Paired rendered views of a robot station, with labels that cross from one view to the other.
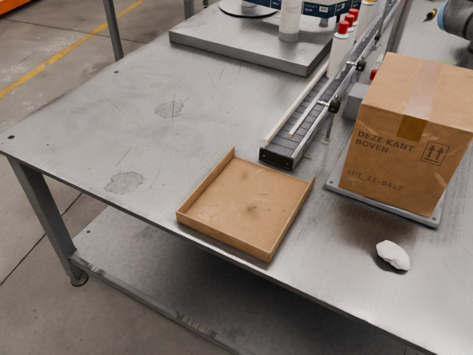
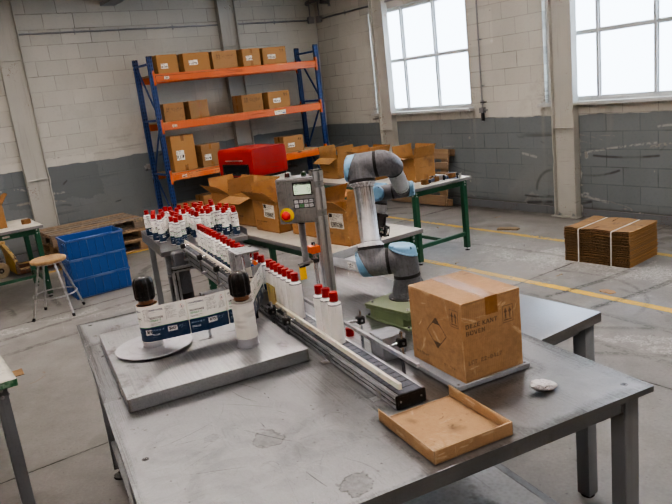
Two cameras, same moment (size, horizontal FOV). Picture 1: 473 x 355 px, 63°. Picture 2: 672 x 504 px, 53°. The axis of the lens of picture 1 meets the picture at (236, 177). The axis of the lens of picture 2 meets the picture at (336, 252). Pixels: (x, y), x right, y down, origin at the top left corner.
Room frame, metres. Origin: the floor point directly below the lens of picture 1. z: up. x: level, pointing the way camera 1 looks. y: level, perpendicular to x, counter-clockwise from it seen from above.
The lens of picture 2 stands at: (-0.18, 1.51, 1.82)
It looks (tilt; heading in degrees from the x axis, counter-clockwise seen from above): 14 degrees down; 308
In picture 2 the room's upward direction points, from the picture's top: 7 degrees counter-clockwise
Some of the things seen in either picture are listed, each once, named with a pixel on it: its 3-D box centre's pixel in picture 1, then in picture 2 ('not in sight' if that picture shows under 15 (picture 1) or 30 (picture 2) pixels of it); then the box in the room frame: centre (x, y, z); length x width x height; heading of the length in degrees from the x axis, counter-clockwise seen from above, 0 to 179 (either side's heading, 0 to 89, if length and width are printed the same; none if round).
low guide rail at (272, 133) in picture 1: (326, 65); (326, 338); (1.35, -0.33, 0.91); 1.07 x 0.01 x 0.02; 152
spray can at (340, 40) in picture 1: (338, 51); (336, 317); (1.31, -0.35, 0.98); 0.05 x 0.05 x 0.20
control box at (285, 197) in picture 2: not in sight; (299, 199); (1.65, -0.62, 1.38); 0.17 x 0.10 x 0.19; 27
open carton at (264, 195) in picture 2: not in sight; (278, 205); (3.40, -2.38, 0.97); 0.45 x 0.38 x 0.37; 75
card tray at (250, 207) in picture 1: (248, 196); (442, 421); (0.71, -0.03, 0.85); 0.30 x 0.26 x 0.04; 152
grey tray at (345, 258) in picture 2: not in sight; (358, 258); (1.76, -1.14, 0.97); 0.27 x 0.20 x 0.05; 163
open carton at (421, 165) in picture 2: not in sight; (411, 162); (3.45, -4.57, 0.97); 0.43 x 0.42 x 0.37; 69
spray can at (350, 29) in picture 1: (343, 44); (328, 313); (1.37, -0.38, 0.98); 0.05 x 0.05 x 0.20
